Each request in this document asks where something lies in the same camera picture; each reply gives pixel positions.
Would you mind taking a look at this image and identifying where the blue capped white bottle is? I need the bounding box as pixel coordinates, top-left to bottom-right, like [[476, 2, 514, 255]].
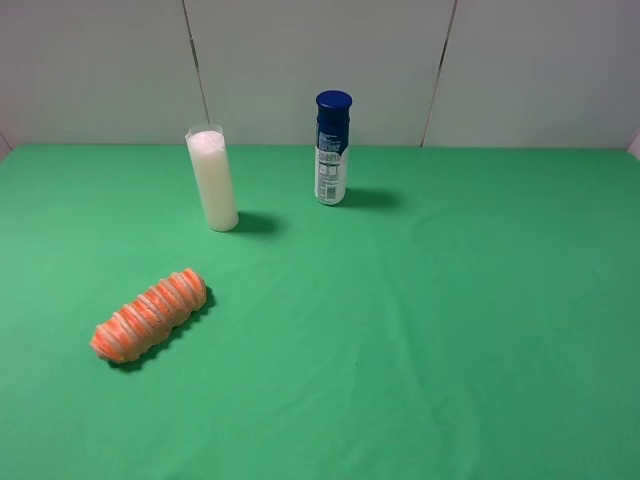
[[314, 90, 353, 206]]

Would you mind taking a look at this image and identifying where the green table cloth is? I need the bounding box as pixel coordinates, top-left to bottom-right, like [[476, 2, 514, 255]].
[[1, 146, 639, 479]]

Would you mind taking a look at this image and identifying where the orange white striped bread roll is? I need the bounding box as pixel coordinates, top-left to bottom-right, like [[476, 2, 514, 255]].
[[89, 268, 208, 364]]

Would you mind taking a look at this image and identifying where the white cylindrical tube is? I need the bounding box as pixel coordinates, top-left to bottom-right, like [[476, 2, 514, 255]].
[[185, 124, 239, 232]]

